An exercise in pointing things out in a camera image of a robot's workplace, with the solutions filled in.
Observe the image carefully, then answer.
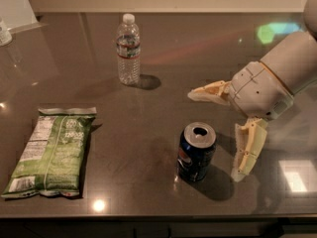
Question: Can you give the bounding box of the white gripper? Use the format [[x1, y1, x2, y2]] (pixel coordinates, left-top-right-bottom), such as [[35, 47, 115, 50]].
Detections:
[[187, 61, 294, 182]]

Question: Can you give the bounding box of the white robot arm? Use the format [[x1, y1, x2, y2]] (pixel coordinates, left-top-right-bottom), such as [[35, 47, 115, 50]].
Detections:
[[188, 0, 317, 182]]

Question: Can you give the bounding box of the blue pepsi can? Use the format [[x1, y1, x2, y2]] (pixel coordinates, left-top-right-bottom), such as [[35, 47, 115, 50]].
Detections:
[[177, 122, 217, 181]]

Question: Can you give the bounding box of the clear plastic water bottle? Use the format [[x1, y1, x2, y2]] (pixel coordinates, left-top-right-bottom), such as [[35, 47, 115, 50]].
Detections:
[[116, 14, 141, 85]]

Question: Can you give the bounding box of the green chip bag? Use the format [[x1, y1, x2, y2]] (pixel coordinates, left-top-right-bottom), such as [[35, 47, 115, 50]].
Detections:
[[2, 107, 97, 198]]

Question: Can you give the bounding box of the white container at left edge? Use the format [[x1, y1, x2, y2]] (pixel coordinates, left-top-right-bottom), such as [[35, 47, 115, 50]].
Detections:
[[0, 17, 12, 47]]

